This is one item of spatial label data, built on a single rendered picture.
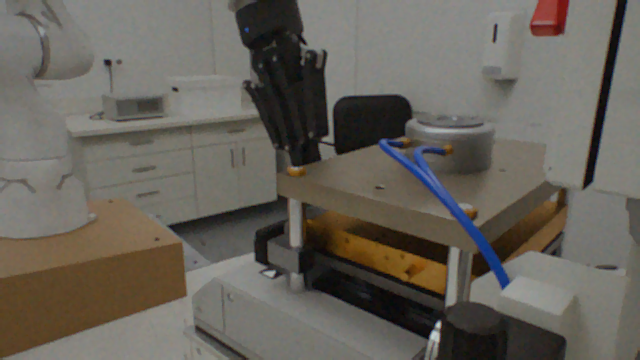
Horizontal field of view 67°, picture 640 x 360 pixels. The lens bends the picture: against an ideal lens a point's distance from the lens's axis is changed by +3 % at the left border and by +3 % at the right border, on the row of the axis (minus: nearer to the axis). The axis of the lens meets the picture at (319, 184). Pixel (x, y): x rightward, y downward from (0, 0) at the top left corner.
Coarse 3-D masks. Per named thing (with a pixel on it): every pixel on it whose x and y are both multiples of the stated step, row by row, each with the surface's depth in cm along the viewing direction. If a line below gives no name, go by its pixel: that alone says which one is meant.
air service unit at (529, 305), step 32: (512, 288) 25; (544, 288) 25; (448, 320) 18; (480, 320) 18; (512, 320) 24; (544, 320) 23; (448, 352) 18; (480, 352) 17; (512, 352) 21; (544, 352) 21
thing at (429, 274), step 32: (320, 224) 43; (352, 224) 43; (544, 224) 43; (320, 256) 44; (352, 256) 41; (384, 256) 39; (416, 256) 37; (480, 256) 37; (512, 256) 37; (416, 288) 38
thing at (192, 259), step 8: (152, 216) 130; (160, 224) 125; (184, 248) 111; (192, 248) 111; (184, 256) 107; (192, 256) 107; (200, 256) 107; (184, 264) 103; (192, 264) 103; (200, 264) 103; (208, 264) 103
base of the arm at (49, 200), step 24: (0, 168) 86; (24, 168) 85; (48, 168) 87; (72, 168) 92; (0, 192) 86; (24, 192) 86; (48, 192) 88; (72, 192) 92; (0, 216) 87; (24, 216) 87; (48, 216) 88; (72, 216) 92
